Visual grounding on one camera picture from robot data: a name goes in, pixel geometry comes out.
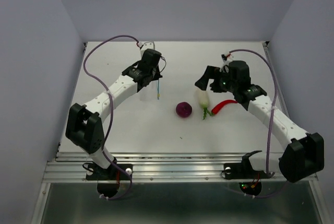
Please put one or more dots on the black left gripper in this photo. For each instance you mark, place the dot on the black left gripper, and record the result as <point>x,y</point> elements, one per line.
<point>157,75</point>

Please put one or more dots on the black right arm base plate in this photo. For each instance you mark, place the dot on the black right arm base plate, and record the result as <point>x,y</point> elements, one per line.
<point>244,170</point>

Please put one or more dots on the purple red onion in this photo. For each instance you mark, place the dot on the purple red onion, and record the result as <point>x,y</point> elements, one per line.
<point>183,110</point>

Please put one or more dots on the clear zip top bag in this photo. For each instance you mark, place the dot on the clear zip top bag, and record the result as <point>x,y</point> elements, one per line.
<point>152,91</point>

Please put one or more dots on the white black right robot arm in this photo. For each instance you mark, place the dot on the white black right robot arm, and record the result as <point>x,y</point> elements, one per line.
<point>303,152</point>

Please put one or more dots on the red chili pepper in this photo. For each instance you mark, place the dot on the red chili pepper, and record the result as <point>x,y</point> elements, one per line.
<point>216,109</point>

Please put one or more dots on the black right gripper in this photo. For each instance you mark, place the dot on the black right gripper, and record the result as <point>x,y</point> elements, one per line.
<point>202,82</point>

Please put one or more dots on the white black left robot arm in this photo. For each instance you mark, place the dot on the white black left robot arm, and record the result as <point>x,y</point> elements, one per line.
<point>85,122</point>

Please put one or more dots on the white daikon radish with leaves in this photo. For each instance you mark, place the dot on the white daikon radish with leaves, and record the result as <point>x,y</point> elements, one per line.
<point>204,102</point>

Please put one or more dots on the aluminium front frame rails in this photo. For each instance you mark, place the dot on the aluminium front frame rails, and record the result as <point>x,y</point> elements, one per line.
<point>147,167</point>

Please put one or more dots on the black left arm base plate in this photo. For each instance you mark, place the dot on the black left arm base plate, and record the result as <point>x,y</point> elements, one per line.
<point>95,173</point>

